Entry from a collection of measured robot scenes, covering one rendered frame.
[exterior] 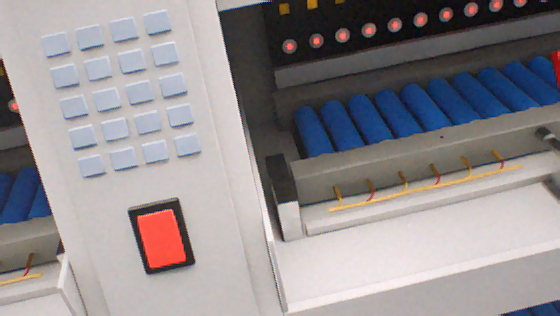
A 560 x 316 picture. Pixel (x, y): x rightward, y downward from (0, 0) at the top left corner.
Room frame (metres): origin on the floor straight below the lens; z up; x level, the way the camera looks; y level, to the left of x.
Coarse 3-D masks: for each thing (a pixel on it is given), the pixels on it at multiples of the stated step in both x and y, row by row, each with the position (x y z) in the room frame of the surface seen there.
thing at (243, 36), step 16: (224, 16) 0.44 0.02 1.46; (240, 16) 0.44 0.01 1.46; (256, 16) 0.44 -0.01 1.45; (224, 32) 0.44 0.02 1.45; (240, 32) 0.44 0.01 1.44; (256, 32) 0.44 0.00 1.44; (240, 48) 0.44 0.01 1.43; (256, 48) 0.44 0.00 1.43; (240, 64) 0.44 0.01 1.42; (256, 64) 0.44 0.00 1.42; (400, 64) 0.45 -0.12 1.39; (240, 80) 0.44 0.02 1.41; (256, 80) 0.44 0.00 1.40; (272, 80) 0.44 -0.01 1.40; (256, 96) 0.44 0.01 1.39; (256, 112) 0.44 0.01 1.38; (272, 112) 0.44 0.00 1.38
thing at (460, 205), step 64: (320, 0) 0.40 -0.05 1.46; (384, 0) 0.41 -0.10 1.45; (448, 0) 0.41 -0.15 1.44; (512, 0) 0.42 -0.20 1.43; (320, 64) 0.41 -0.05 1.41; (384, 64) 0.42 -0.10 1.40; (448, 64) 0.40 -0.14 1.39; (512, 64) 0.40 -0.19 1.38; (256, 128) 0.41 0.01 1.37; (320, 128) 0.36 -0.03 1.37; (384, 128) 0.35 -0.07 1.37; (448, 128) 0.33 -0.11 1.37; (512, 128) 0.31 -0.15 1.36; (320, 192) 0.31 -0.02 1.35; (384, 192) 0.31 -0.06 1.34; (448, 192) 0.29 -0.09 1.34; (512, 192) 0.29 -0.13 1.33; (320, 256) 0.27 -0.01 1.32; (384, 256) 0.26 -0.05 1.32; (448, 256) 0.25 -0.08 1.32; (512, 256) 0.25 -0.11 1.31
